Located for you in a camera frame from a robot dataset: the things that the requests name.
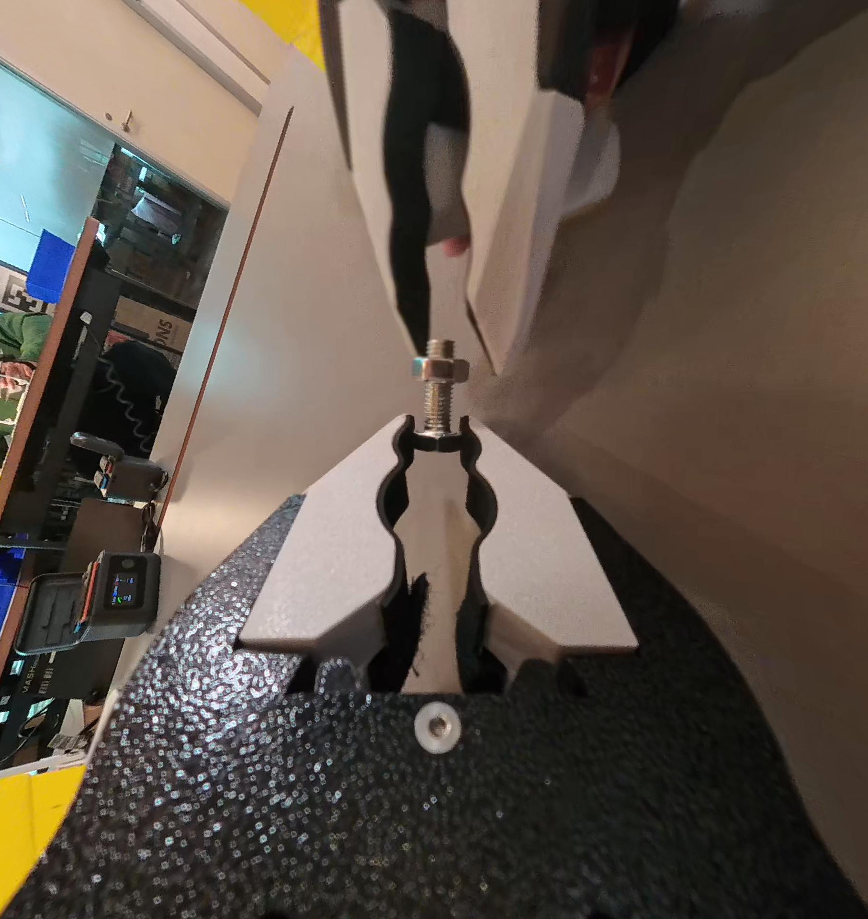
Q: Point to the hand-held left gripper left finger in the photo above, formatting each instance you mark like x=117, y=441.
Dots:
x=319, y=567

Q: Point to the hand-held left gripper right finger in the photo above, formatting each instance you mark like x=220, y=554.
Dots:
x=548, y=567

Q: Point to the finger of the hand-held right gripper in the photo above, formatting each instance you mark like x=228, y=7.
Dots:
x=513, y=215
x=362, y=143

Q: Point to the silver hex nut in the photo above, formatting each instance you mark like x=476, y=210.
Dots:
x=439, y=368

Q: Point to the silver hex bolt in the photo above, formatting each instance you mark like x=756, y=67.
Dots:
x=439, y=406

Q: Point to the person's right hand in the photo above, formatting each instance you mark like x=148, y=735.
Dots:
x=457, y=246

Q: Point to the black device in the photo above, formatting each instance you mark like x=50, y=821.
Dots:
x=128, y=474

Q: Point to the black backpack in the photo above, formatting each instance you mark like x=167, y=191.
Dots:
x=136, y=391

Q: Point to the black power station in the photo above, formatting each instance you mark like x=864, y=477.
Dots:
x=60, y=610

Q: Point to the cardboard box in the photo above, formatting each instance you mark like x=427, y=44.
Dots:
x=154, y=327

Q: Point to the brown edged desk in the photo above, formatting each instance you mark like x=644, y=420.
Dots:
x=82, y=344

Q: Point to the black and white tag marker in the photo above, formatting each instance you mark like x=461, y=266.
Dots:
x=10, y=287

